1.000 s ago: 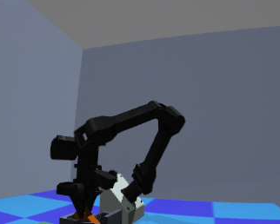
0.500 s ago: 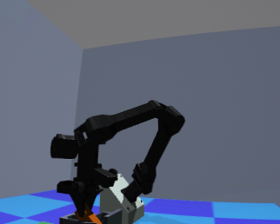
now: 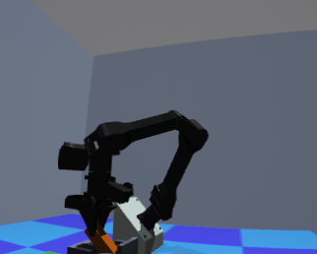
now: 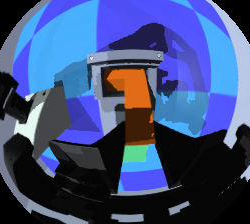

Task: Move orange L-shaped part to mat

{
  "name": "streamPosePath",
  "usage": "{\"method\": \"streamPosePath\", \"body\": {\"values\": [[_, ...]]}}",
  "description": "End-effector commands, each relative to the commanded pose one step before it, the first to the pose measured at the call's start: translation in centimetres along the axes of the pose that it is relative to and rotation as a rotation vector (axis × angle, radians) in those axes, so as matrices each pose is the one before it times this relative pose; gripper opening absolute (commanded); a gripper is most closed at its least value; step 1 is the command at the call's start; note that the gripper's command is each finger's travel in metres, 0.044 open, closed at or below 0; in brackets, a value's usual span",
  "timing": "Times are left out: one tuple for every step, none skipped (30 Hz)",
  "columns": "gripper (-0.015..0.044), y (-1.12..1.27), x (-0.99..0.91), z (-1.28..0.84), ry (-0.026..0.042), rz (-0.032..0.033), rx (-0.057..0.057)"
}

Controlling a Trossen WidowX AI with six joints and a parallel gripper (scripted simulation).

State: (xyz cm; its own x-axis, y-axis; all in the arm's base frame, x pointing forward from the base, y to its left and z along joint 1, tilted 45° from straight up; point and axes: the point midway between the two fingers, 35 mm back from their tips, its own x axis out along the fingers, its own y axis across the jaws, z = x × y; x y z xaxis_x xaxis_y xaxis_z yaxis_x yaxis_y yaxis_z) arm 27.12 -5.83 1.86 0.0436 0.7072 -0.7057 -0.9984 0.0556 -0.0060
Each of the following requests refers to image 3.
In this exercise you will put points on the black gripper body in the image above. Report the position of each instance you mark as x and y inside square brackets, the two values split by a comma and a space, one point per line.
[90, 200]

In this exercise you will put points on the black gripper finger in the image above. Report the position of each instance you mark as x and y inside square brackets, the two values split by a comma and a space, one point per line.
[90, 218]
[102, 216]

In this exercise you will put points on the orange l-shaped part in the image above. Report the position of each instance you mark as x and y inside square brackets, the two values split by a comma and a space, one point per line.
[101, 241]

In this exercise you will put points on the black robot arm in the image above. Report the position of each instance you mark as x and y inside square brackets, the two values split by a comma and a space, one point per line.
[113, 137]

